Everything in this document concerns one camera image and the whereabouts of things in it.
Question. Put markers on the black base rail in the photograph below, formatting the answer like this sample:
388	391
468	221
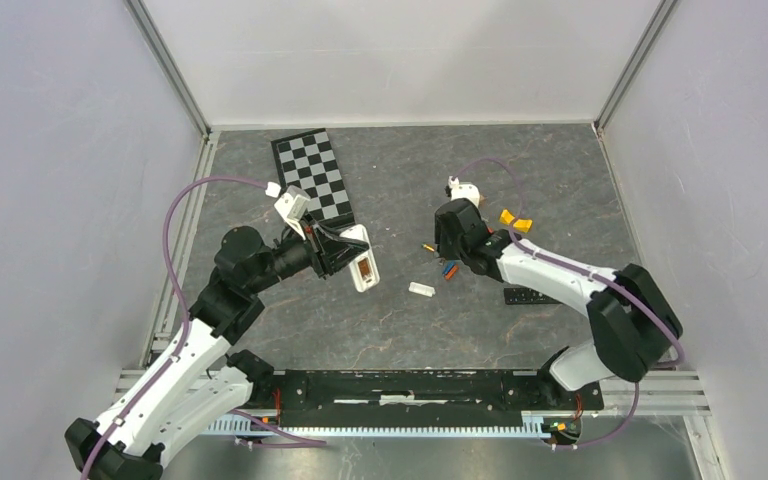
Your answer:
414	398

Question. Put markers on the checkered chess board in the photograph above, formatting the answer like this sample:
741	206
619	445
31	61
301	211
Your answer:
308	161

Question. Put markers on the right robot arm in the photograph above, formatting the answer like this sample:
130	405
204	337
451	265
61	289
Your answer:
632	324

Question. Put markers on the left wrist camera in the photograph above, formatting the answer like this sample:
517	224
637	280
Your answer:
291	206

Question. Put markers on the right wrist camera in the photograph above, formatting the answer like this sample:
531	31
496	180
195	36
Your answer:
457	189

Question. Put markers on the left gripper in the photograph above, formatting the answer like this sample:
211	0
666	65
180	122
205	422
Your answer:
330	254

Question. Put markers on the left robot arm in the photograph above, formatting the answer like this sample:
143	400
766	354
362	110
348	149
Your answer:
196	380

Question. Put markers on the black remote control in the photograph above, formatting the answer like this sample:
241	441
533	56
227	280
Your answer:
526	296

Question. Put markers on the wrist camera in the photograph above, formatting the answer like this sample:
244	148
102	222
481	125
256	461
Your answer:
291	206
457	189

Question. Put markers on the blue battery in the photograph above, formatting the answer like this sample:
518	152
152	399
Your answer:
447	267

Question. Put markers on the white remote control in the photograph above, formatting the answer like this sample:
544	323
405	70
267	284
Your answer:
363	268

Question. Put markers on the yellow arch block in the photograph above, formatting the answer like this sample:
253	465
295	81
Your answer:
522	225

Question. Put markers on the white battery cover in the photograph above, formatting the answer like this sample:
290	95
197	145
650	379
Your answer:
421	289

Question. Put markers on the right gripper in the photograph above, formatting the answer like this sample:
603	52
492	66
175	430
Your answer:
440	239

